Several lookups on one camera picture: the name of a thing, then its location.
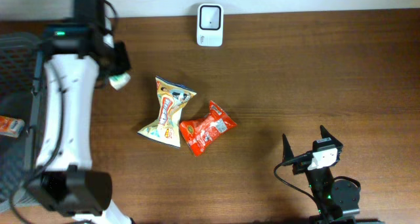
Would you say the white barcode scanner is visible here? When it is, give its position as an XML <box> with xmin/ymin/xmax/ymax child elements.
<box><xmin>196</xmin><ymin>3</ymin><xmax>224</xmax><ymax>47</ymax></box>

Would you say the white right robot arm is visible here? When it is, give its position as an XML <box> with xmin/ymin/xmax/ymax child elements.
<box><xmin>275</xmin><ymin>125</ymin><xmax>361</xmax><ymax>223</ymax></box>

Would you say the yellow snack bag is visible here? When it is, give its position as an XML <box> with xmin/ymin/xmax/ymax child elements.
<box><xmin>137</xmin><ymin>76</ymin><xmax>197</xmax><ymax>148</ymax></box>

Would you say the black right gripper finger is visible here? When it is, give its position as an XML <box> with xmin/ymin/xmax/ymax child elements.
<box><xmin>320</xmin><ymin>125</ymin><xmax>341</xmax><ymax>145</ymax></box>
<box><xmin>282</xmin><ymin>134</ymin><xmax>295</xmax><ymax>166</ymax></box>

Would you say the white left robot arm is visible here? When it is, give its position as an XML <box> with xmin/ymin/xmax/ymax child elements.
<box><xmin>23</xmin><ymin>24</ymin><xmax>133</xmax><ymax>223</ymax></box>

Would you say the teal tissue pack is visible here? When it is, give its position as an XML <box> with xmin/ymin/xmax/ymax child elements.
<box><xmin>108</xmin><ymin>72</ymin><xmax>131</xmax><ymax>91</ymax></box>

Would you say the grey plastic mesh basket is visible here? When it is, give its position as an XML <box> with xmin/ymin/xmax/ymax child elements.
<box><xmin>0</xmin><ymin>32</ymin><xmax>45</xmax><ymax>215</ymax></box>

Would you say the orange snack pack in basket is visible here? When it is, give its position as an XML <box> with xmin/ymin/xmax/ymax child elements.
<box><xmin>0</xmin><ymin>116</ymin><xmax>25</xmax><ymax>138</ymax></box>

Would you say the red snack bag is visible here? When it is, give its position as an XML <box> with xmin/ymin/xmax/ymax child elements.
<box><xmin>179</xmin><ymin>101</ymin><xmax>237</xmax><ymax>156</ymax></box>

